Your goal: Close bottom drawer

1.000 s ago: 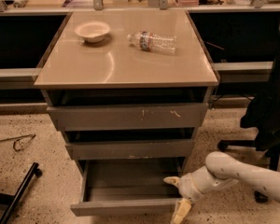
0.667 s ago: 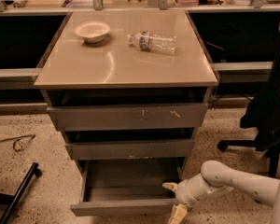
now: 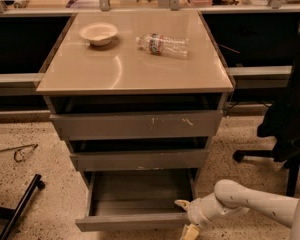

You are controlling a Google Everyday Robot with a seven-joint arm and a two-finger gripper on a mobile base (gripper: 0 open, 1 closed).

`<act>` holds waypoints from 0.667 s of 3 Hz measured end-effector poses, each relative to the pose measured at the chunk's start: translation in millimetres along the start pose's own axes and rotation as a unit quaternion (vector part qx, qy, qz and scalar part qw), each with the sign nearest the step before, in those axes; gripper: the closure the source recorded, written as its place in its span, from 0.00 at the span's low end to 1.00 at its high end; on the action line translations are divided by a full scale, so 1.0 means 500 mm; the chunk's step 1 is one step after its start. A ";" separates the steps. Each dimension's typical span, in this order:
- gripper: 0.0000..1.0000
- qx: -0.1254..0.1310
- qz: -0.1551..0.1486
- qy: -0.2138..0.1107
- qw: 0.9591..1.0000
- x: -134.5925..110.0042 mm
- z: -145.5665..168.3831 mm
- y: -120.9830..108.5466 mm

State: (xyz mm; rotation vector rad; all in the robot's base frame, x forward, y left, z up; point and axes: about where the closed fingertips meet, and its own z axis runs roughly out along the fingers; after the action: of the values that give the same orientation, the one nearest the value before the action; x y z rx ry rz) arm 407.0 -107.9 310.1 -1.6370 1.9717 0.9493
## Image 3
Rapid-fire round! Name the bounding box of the white bowl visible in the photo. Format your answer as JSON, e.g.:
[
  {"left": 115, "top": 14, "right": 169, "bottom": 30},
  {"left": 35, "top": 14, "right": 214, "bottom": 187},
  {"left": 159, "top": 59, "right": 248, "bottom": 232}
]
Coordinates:
[{"left": 79, "top": 22, "right": 118, "bottom": 46}]

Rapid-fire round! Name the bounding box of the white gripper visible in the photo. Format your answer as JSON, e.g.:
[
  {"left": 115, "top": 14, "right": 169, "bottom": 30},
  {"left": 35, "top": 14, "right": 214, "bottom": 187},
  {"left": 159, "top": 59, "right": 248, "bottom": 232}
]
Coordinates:
[{"left": 174, "top": 194, "right": 249, "bottom": 240}]

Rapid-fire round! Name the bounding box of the grey top drawer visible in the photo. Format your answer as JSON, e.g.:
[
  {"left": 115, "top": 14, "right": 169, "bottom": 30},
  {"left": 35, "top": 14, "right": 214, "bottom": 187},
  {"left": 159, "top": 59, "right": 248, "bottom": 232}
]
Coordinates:
[{"left": 50, "top": 110, "right": 222, "bottom": 141}]

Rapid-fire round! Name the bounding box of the grey drawer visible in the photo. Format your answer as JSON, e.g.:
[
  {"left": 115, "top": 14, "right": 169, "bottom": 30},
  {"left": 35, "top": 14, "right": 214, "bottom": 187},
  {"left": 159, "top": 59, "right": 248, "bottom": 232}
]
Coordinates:
[
  {"left": 76, "top": 169, "right": 196, "bottom": 232},
  {"left": 50, "top": 110, "right": 222, "bottom": 141},
  {"left": 70, "top": 137, "right": 208, "bottom": 171}
]

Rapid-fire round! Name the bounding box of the grey bottom drawer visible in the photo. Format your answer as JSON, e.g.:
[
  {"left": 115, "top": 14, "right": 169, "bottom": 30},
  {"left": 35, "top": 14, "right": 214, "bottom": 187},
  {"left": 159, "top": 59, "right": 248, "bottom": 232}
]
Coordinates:
[{"left": 76, "top": 169, "right": 196, "bottom": 232}]

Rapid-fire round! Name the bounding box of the black office chair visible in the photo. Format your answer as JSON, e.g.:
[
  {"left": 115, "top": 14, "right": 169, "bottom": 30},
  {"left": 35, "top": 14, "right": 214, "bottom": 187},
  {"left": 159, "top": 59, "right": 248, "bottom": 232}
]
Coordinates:
[{"left": 233, "top": 23, "right": 300, "bottom": 197}]

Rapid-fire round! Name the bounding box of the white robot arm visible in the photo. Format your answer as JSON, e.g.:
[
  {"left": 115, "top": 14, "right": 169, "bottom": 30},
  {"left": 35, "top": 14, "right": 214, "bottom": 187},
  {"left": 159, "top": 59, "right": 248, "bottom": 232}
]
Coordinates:
[{"left": 175, "top": 179, "right": 300, "bottom": 240}]

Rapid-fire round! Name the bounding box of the thin cable on floor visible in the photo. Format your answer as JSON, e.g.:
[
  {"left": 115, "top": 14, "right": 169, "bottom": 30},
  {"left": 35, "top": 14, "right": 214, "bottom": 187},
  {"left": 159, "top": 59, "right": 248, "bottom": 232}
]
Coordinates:
[{"left": 0, "top": 143, "right": 39, "bottom": 163}]

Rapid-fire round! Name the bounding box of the black chair base leg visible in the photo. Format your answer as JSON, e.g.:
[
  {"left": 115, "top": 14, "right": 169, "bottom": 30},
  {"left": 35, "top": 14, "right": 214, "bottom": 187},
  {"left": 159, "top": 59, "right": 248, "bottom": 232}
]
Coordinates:
[{"left": 0, "top": 174, "right": 45, "bottom": 240}]

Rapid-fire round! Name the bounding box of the grey drawer cabinet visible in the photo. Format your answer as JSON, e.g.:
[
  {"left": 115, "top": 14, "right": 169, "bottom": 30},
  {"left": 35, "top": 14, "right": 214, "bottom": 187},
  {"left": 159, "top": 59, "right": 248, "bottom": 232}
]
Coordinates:
[{"left": 35, "top": 9, "right": 235, "bottom": 232}]

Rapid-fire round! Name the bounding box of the grey middle drawer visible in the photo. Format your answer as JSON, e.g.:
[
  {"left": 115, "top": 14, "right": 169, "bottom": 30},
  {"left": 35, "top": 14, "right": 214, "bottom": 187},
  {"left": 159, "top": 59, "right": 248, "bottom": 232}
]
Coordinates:
[{"left": 70, "top": 137, "right": 208, "bottom": 171}]

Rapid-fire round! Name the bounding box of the clear plastic water bottle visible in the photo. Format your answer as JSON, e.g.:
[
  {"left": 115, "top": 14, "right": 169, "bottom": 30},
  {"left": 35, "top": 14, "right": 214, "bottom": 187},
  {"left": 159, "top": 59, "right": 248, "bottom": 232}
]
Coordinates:
[{"left": 136, "top": 33, "right": 189, "bottom": 59}]

